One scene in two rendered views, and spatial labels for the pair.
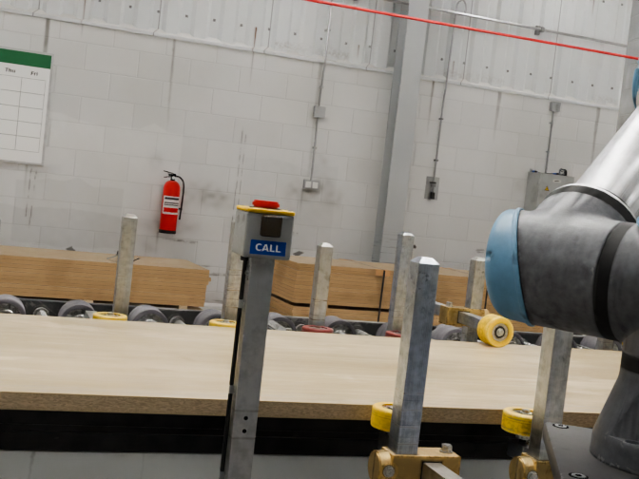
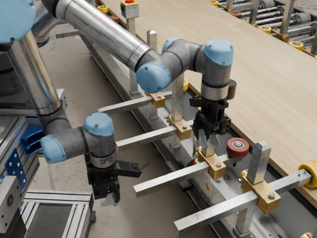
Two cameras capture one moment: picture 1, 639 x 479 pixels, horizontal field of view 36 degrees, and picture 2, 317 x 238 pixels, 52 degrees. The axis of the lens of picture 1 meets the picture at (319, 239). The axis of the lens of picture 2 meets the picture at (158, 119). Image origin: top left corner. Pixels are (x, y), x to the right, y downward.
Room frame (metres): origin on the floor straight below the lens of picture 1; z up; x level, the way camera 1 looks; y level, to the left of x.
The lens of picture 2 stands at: (1.37, -1.53, 1.70)
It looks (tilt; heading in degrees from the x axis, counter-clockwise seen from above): 36 degrees down; 84
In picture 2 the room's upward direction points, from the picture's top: straight up
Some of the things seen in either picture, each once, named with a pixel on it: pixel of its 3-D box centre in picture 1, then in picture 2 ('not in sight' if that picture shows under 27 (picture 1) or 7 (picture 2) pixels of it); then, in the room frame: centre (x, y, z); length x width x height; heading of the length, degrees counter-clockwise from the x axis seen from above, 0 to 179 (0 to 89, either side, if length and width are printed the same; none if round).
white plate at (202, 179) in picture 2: not in sight; (195, 172); (1.62, -0.62, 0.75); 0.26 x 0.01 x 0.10; 109
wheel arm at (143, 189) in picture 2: not in sight; (191, 172); (1.58, -0.70, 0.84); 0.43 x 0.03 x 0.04; 19
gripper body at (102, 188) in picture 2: not in sight; (103, 175); (1.28, -0.81, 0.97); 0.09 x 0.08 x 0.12; 19
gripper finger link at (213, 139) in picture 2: not in sight; (212, 139); (1.62, -0.76, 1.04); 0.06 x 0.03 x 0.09; 108
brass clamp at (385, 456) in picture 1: (414, 467); (154, 96); (1.49, -0.18, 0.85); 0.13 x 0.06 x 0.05; 109
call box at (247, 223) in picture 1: (262, 234); (129, 9); (1.40, 0.08, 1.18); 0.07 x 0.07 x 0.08; 19
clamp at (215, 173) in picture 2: not in sight; (210, 161); (1.66, -0.66, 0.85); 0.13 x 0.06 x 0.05; 109
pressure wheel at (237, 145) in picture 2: not in sight; (236, 154); (1.76, -0.64, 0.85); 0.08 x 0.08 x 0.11
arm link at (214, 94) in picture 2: not in sight; (215, 88); (1.61, -0.76, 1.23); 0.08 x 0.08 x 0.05
